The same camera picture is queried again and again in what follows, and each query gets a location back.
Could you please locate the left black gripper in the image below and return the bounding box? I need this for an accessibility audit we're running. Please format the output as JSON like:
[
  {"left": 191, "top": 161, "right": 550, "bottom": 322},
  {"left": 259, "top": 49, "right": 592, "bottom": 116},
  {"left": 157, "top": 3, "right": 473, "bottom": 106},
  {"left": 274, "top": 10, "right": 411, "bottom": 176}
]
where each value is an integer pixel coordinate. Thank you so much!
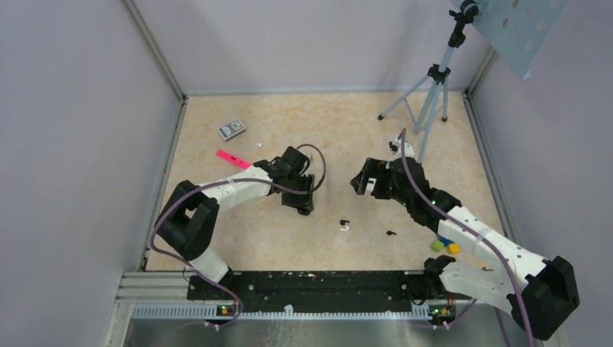
[{"left": 281, "top": 171, "right": 315, "bottom": 211}]

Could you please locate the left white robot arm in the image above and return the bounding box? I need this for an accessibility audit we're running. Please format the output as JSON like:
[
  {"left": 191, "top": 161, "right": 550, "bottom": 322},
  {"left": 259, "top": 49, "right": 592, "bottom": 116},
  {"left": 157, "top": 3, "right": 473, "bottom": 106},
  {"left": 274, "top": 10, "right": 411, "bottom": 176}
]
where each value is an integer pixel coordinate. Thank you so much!
[{"left": 154, "top": 147, "right": 319, "bottom": 299}]

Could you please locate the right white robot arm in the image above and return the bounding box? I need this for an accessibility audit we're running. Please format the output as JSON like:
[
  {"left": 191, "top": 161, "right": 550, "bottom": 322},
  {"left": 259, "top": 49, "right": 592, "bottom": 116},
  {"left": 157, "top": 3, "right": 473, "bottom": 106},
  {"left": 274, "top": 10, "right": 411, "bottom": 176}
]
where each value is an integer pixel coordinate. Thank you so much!
[{"left": 350, "top": 158, "right": 580, "bottom": 340}]

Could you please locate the black and white earbud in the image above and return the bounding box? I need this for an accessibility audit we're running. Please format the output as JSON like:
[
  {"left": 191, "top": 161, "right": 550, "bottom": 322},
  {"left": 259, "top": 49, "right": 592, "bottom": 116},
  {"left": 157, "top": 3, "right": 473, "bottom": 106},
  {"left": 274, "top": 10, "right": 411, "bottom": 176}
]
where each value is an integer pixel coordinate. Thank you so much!
[{"left": 339, "top": 220, "right": 351, "bottom": 231}]

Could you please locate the pink marker strip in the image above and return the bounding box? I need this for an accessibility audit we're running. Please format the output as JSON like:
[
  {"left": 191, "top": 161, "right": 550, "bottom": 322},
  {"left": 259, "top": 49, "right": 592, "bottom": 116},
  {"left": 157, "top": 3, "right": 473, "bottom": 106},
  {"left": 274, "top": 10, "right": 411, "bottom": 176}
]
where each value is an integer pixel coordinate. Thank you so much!
[{"left": 216, "top": 150, "right": 252, "bottom": 169}]

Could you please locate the grey tripod stand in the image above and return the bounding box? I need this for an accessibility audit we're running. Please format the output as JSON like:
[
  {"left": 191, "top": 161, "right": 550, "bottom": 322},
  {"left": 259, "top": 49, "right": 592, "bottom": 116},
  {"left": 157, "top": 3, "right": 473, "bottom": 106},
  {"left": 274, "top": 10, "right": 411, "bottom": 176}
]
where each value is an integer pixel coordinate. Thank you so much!
[{"left": 377, "top": 0, "right": 480, "bottom": 163}]

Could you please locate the green cube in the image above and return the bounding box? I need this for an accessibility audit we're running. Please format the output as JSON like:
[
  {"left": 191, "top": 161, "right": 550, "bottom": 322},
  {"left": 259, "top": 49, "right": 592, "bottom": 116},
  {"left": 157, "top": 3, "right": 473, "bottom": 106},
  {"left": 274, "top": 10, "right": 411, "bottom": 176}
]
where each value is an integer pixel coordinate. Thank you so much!
[{"left": 430, "top": 240, "right": 445, "bottom": 253}]

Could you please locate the blue block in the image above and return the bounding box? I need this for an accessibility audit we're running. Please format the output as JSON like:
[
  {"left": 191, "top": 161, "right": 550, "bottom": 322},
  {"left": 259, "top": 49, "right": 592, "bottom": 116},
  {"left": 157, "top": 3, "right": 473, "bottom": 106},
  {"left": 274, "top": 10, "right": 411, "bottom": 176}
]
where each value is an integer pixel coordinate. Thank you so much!
[{"left": 438, "top": 236, "right": 455, "bottom": 247}]

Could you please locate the grey card box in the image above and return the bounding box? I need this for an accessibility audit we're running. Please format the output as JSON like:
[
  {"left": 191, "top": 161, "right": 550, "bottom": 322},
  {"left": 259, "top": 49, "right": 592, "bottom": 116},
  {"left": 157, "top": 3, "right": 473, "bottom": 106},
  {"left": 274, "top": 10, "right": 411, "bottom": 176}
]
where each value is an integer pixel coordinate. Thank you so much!
[{"left": 217, "top": 118, "right": 247, "bottom": 142}]

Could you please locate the yellow cube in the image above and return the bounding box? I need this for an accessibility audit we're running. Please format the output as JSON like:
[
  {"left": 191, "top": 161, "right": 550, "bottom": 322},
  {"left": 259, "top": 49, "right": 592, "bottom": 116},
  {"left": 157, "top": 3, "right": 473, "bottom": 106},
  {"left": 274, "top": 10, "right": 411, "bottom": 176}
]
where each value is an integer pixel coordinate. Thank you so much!
[{"left": 446, "top": 243, "right": 461, "bottom": 254}]

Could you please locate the perforated blue metal plate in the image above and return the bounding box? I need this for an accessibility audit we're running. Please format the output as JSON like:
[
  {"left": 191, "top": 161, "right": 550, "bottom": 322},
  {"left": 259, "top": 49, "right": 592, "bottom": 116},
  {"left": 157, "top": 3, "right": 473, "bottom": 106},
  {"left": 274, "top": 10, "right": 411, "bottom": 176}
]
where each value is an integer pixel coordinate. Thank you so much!
[{"left": 450, "top": 0, "right": 570, "bottom": 80}]

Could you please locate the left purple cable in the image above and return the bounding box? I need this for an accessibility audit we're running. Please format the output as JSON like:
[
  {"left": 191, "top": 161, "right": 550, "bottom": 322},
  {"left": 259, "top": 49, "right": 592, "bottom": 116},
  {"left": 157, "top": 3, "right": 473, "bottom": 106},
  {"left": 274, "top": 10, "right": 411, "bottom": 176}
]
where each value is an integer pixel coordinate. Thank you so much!
[{"left": 150, "top": 142, "right": 327, "bottom": 331}]

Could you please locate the purple cable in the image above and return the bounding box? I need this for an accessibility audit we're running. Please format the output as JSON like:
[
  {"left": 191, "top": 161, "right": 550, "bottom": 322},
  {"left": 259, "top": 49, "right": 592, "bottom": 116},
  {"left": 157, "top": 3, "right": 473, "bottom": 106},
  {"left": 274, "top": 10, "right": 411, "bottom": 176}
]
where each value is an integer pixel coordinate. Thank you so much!
[
  {"left": 398, "top": 127, "right": 536, "bottom": 347},
  {"left": 150, "top": 142, "right": 327, "bottom": 331}
]

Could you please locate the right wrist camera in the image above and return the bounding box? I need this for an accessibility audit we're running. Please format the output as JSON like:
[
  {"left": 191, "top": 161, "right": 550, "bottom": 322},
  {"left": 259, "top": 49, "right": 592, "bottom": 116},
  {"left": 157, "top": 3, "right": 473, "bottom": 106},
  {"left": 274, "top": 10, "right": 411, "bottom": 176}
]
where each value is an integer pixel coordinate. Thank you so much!
[{"left": 388, "top": 138, "right": 415, "bottom": 161}]

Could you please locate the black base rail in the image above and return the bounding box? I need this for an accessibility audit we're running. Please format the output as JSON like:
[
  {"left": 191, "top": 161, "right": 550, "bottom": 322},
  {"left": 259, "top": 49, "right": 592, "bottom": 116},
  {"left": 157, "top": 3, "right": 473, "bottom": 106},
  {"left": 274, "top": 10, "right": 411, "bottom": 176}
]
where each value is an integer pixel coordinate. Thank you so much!
[{"left": 187, "top": 270, "right": 463, "bottom": 313}]

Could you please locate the white comb cable duct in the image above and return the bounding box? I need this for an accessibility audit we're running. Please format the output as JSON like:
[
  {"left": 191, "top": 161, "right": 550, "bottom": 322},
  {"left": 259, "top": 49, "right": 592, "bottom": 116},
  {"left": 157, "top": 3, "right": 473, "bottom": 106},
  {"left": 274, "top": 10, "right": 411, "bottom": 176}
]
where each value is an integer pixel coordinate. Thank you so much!
[{"left": 131, "top": 304, "right": 432, "bottom": 321}]

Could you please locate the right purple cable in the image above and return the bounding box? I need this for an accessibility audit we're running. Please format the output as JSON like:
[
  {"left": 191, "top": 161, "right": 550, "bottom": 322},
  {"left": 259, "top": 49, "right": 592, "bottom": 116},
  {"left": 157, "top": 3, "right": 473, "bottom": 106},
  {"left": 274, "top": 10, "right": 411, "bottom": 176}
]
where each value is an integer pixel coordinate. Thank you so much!
[{"left": 398, "top": 127, "right": 536, "bottom": 347}]

